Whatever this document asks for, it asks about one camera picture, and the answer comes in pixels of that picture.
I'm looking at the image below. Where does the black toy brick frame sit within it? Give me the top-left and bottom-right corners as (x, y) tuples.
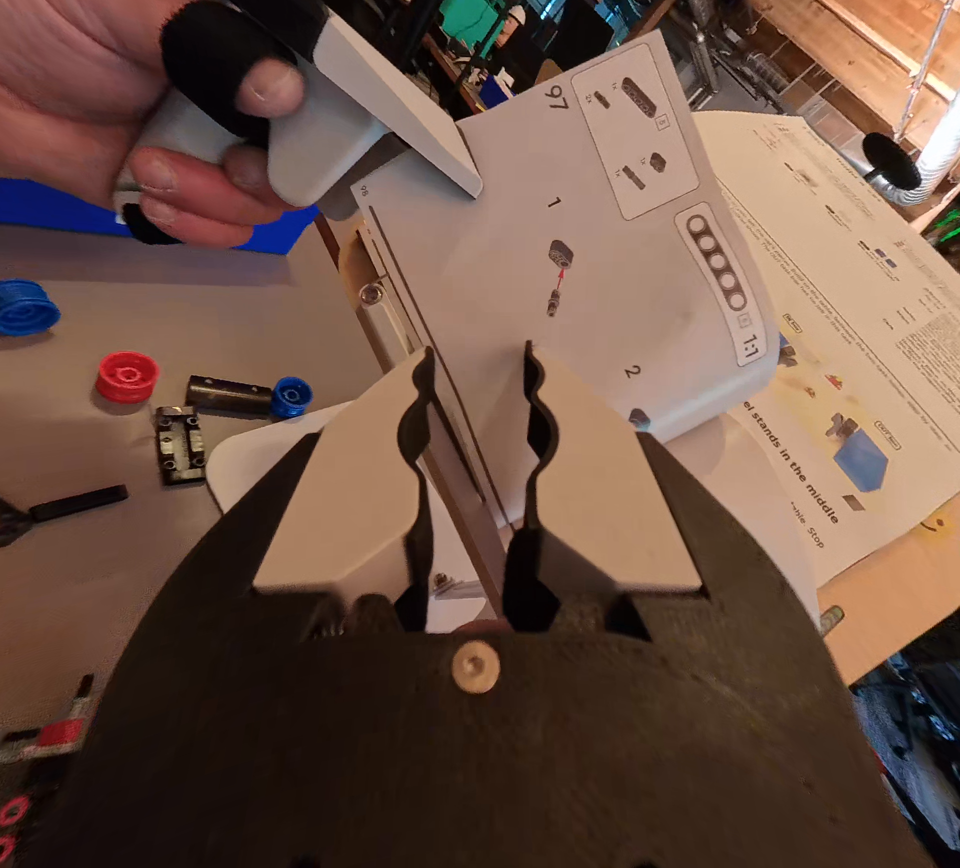
(153, 405), (210, 487)

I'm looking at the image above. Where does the light wooden board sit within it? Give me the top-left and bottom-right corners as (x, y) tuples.
(813, 493), (960, 685)

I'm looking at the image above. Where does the large blue toy wheel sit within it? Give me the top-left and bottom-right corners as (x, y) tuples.
(0, 279), (63, 338)

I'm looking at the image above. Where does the black toy beam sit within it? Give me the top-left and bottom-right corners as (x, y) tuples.
(28, 484), (130, 523)

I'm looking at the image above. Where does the red and grey toy part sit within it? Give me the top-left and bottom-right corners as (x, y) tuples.
(0, 673), (99, 764)

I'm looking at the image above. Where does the large printed instruction sheet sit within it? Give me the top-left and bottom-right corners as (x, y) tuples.
(690, 109), (960, 588)

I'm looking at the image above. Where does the small blue toy wheel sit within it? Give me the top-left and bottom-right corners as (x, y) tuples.
(270, 377), (315, 421)

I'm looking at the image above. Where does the toy building instruction booklet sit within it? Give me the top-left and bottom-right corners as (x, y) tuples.
(351, 28), (779, 584)

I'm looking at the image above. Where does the person's left hand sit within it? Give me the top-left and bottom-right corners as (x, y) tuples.
(0, 0), (309, 250)

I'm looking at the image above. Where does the black toy axle connector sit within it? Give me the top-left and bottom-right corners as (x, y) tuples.
(186, 375), (275, 419)

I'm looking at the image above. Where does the silver air duct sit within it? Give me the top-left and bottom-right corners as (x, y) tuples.
(873, 111), (960, 205)

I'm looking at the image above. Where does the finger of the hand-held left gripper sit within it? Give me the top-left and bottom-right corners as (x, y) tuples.
(311, 13), (485, 200)

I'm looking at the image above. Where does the red toy wheel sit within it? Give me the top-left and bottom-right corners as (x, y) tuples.
(95, 351), (161, 404)

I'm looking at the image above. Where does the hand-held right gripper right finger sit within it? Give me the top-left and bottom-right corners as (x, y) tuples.
(501, 339), (712, 633)

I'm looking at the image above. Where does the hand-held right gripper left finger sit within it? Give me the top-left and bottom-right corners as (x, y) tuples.
(253, 347), (438, 633)

